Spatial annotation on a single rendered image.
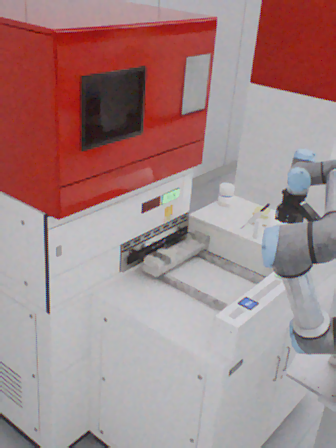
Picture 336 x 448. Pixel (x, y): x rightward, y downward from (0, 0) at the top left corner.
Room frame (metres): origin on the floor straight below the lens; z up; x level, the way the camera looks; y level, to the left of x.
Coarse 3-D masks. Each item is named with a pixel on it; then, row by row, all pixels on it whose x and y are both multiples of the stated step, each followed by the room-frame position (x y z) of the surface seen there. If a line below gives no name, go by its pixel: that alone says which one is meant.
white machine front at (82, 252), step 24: (192, 168) 2.28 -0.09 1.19; (144, 192) 2.02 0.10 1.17; (168, 192) 2.14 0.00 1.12; (48, 216) 1.64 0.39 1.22; (72, 216) 1.72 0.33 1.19; (96, 216) 1.81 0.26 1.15; (120, 216) 1.91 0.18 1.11; (144, 216) 2.03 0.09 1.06; (168, 216) 2.16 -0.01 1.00; (48, 240) 1.63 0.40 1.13; (72, 240) 1.72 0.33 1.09; (96, 240) 1.81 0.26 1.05; (120, 240) 1.92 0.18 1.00; (48, 264) 1.63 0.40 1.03; (72, 264) 1.72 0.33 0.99; (96, 264) 1.81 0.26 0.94; (48, 288) 1.64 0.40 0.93; (72, 288) 1.72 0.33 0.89; (96, 288) 1.82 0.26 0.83; (48, 312) 1.64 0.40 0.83
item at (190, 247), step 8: (192, 240) 2.18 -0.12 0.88; (176, 248) 2.10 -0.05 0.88; (184, 248) 2.10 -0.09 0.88; (192, 248) 2.11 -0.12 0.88; (200, 248) 2.13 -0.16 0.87; (176, 256) 2.03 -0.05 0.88; (184, 256) 2.04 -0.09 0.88; (144, 264) 1.94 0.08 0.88; (168, 264) 1.96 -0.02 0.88; (176, 264) 2.00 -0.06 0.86; (152, 272) 1.91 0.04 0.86; (160, 272) 1.91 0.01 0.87
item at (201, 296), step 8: (168, 280) 1.90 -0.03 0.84; (176, 280) 1.89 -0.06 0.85; (184, 288) 1.85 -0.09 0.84; (192, 288) 1.84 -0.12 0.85; (192, 296) 1.82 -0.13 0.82; (200, 296) 1.80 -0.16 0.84; (208, 296) 1.79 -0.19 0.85; (208, 304) 1.78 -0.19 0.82; (216, 304) 1.76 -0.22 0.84; (224, 304) 1.75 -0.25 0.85
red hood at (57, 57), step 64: (0, 0) 2.16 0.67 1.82; (64, 0) 2.36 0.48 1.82; (0, 64) 1.76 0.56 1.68; (64, 64) 1.63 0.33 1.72; (128, 64) 1.85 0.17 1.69; (192, 64) 2.13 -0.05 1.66; (0, 128) 1.78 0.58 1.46; (64, 128) 1.63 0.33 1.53; (128, 128) 1.87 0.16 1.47; (192, 128) 2.16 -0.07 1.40; (64, 192) 1.62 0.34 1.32; (128, 192) 1.88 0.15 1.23
